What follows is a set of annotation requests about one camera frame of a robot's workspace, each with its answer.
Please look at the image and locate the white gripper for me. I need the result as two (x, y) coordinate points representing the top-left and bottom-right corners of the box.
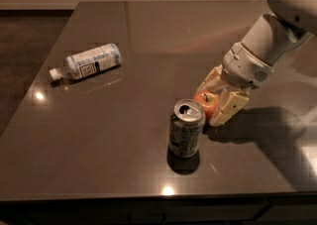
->
(197, 43), (273, 127)

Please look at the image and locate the red apple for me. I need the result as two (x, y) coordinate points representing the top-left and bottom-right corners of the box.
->
(193, 90), (219, 125)

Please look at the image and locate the clear plastic water bottle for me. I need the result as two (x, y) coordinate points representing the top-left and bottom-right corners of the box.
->
(50, 44), (122, 80)

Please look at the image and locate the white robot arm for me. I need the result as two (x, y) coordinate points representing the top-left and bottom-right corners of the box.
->
(199, 0), (317, 126)

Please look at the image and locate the green 7up can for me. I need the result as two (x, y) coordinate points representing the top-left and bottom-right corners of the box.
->
(168, 99), (205, 159)

